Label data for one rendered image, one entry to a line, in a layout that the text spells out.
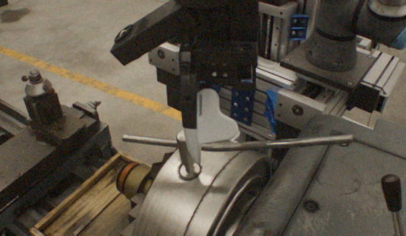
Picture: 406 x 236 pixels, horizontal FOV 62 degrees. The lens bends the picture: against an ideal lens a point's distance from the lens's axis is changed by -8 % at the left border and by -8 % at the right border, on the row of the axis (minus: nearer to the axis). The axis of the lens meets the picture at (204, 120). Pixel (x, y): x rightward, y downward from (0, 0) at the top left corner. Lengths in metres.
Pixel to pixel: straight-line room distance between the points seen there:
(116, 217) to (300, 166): 0.56
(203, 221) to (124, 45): 0.29
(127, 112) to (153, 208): 2.23
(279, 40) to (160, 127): 1.57
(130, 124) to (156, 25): 2.32
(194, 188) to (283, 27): 0.75
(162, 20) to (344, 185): 0.37
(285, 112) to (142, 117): 1.83
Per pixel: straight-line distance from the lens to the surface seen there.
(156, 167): 0.74
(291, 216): 0.53
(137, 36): 0.39
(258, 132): 1.29
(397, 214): 0.43
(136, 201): 0.73
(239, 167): 0.60
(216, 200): 0.56
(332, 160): 0.62
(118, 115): 2.78
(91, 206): 1.03
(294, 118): 1.01
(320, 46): 1.03
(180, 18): 0.36
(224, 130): 0.40
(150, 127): 2.63
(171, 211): 0.58
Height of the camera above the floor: 1.67
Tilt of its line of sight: 39 degrees down
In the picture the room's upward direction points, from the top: straight up
